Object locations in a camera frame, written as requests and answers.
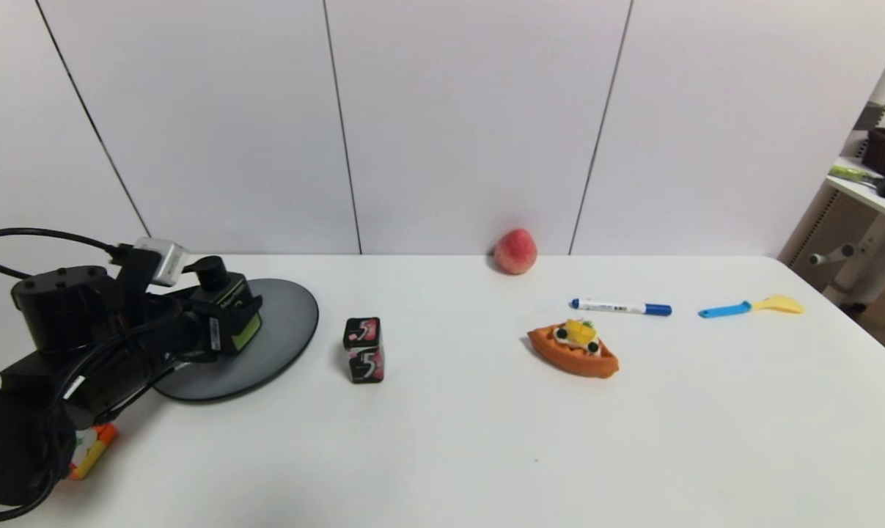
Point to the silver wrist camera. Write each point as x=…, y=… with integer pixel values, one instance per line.
x=162, y=260

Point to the black pump bottle green label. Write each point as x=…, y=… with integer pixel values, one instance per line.
x=233, y=308

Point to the round gray plate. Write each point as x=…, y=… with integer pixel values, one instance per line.
x=281, y=330

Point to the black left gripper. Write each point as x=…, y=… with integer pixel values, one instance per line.
x=231, y=320

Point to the white marker blue cap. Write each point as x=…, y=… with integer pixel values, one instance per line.
x=618, y=306

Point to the multicolour puzzle cube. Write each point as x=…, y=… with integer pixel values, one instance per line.
x=92, y=451

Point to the blue yellow toy spatula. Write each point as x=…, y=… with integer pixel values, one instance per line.
x=724, y=309

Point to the pink peach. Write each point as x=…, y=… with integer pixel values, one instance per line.
x=515, y=253

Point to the black gum box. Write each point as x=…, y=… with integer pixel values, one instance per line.
x=365, y=356

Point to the orange toy fruit tart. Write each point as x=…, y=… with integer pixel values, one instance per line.
x=575, y=356

